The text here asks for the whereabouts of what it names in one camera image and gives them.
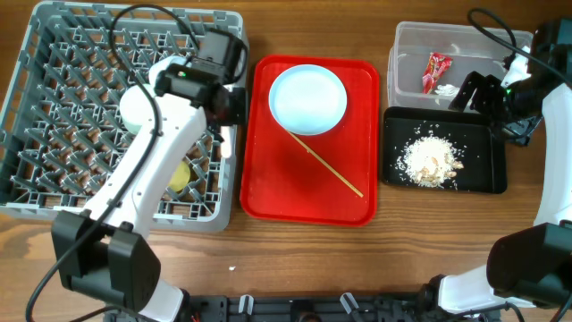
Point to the wooden chopstick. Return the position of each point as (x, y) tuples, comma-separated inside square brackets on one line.
[(326, 165)]

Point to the grey dishwasher rack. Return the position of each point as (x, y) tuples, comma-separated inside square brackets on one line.
[(61, 129)]

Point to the red plastic tray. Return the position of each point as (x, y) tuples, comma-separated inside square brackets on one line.
[(281, 181)]

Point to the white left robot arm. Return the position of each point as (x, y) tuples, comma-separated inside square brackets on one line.
[(102, 251)]

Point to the red candy wrapper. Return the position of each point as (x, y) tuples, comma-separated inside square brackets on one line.
[(437, 65)]

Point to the yellow plastic cup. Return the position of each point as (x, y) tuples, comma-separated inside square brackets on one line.
[(180, 178)]

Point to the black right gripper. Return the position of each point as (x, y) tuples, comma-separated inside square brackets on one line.
[(487, 85)]

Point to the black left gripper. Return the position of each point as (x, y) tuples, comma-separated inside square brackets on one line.
[(239, 116)]

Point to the white plastic fork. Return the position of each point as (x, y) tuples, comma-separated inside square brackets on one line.
[(226, 146)]

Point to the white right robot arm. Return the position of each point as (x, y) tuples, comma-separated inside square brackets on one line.
[(531, 268)]

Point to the light blue bowl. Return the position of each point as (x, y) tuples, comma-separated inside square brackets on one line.
[(162, 65)]

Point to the clear plastic waste bin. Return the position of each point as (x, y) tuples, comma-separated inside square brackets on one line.
[(470, 50)]

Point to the crumpled white tissue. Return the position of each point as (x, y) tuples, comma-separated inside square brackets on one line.
[(447, 90)]

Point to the black food waste tray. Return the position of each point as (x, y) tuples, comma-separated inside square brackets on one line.
[(473, 145)]

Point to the pile of rice scraps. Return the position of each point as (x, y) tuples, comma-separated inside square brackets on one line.
[(430, 160)]

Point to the light blue plate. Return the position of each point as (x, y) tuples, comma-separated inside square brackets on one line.
[(308, 100)]

